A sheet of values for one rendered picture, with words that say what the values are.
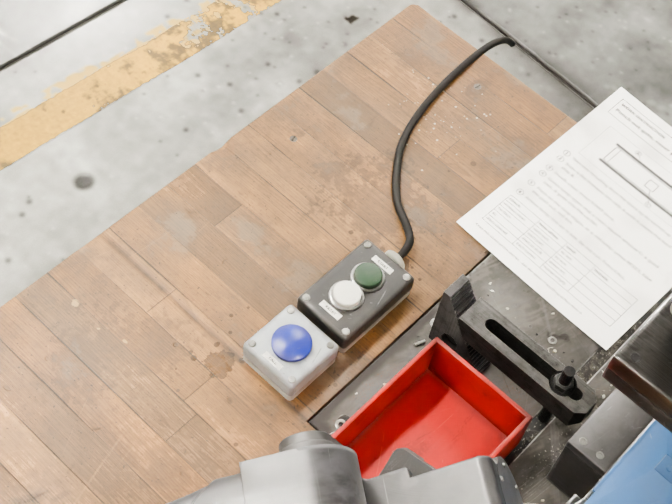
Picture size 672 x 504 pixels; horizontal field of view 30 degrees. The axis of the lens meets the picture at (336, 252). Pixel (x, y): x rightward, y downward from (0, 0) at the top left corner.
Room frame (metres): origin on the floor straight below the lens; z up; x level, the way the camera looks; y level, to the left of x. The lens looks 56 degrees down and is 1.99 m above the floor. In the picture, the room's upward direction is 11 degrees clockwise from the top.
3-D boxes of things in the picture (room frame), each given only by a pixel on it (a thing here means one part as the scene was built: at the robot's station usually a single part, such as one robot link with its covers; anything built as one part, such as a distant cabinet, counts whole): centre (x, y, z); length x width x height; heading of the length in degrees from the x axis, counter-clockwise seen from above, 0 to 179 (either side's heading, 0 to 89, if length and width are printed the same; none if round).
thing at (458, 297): (0.64, -0.14, 0.95); 0.06 x 0.03 x 0.09; 56
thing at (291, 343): (0.59, 0.03, 0.93); 0.04 x 0.04 x 0.02
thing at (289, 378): (0.59, 0.03, 0.90); 0.07 x 0.07 x 0.06; 56
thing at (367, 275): (0.68, -0.04, 0.93); 0.03 x 0.03 x 0.02
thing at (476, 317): (0.60, -0.20, 0.95); 0.15 x 0.03 x 0.10; 56
